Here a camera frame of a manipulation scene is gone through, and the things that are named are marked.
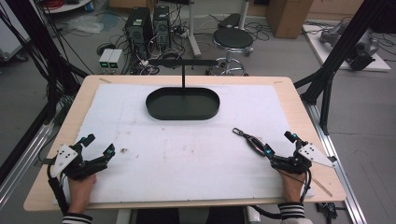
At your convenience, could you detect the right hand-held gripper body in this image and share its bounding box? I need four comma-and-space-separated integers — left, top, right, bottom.
269, 141, 336, 175

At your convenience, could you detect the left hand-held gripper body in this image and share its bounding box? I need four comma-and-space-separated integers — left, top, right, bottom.
49, 143, 109, 181

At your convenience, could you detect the black key fob with clasp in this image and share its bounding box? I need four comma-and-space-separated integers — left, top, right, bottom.
232, 127, 269, 157

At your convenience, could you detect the person's right hand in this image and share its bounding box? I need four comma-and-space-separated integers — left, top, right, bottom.
277, 169, 308, 205

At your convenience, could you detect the person's left hand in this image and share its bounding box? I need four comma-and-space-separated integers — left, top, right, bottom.
66, 173, 98, 217

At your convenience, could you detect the thin wooden strip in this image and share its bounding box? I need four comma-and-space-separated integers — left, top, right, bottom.
312, 176, 333, 198

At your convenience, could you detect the person's right striped sleeve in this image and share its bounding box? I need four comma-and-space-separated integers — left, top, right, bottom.
276, 202, 306, 221

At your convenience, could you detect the person's striped sleeve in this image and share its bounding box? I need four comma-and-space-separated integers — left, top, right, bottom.
61, 212, 93, 224
276, 202, 306, 221

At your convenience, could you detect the person's left striped sleeve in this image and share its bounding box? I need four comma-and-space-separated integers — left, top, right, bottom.
61, 212, 93, 224

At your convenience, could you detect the white foam mat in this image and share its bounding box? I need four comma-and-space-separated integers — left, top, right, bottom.
52, 83, 316, 206

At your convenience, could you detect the white power supply unit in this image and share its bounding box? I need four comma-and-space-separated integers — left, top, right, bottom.
98, 48, 115, 71
107, 49, 124, 72

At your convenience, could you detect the black oval tray with T-bar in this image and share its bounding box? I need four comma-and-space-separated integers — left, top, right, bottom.
145, 58, 221, 121

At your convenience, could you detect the grey robot equipment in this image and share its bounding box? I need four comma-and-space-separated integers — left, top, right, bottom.
318, 21, 380, 72

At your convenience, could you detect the black round chrome stool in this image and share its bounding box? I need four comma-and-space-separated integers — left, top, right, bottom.
205, 27, 255, 77

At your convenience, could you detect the white floor board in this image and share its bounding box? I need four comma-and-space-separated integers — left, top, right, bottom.
302, 23, 392, 73

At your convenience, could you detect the clear plastic bag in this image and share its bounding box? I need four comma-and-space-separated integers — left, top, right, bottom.
65, 14, 105, 35

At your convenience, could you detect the brown cardboard box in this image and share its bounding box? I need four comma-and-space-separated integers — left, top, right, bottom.
264, 0, 314, 39

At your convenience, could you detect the black computer tower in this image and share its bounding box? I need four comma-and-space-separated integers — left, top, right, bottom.
124, 7, 155, 61
152, 5, 172, 50

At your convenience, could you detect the grey cabinet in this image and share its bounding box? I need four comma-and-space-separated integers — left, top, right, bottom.
0, 0, 32, 63

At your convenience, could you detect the round white table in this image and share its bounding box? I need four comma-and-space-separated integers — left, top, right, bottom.
39, 0, 93, 15

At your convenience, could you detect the white desk leg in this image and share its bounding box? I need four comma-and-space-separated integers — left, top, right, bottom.
186, 0, 204, 59

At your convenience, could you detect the right hand-held gripper black cable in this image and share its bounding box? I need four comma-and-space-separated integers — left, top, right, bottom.
248, 168, 313, 220

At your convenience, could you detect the hand-held gripper black cable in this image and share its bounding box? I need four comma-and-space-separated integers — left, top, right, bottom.
46, 163, 70, 217
248, 168, 313, 220

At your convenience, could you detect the left hand-held gripper black cable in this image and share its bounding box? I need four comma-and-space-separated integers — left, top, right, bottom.
46, 163, 70, 217

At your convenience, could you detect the aluminium rail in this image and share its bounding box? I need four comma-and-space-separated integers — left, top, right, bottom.
0, 122, 54, 205
305, 102, 369, 224

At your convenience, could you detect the black metal frame post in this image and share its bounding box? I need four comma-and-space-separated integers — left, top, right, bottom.
5, 0, 90, 125
293, 0, 389, 136

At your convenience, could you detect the tangle of floor cables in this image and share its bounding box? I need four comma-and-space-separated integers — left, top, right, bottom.
96, 18, 194, 77

